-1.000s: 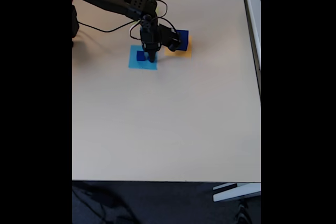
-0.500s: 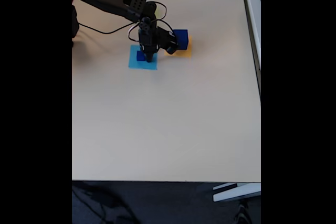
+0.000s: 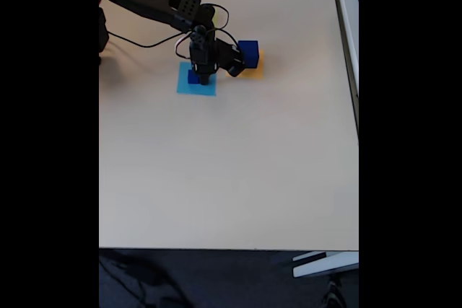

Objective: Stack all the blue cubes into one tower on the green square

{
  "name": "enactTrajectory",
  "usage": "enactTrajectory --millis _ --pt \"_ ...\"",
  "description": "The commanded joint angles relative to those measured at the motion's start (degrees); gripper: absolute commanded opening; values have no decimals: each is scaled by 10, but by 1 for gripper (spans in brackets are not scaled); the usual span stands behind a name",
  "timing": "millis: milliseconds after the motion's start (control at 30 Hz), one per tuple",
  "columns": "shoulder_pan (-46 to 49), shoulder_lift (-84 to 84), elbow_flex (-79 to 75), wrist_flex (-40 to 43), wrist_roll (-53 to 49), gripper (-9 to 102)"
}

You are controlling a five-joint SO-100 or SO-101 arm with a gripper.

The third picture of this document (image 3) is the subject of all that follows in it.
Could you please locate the light blue paper square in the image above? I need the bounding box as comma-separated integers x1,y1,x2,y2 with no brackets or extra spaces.
175,61,218,97

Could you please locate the orange paper square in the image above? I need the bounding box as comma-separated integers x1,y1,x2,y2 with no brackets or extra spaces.
225,48,265,81

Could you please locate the large blue cube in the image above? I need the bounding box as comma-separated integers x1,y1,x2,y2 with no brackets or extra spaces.
237,40,261,70

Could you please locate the white neighbouring table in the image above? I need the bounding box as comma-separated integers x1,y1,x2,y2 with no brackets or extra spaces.
328,0,359,146

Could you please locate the white table foot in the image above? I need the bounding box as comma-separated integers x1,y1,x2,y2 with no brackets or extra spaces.
292,251,359,279

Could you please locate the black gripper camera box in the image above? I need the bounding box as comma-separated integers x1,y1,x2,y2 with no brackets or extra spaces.
216,43,250,78

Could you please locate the black camera cable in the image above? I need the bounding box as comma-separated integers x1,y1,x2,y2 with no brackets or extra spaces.
107,4,241,49

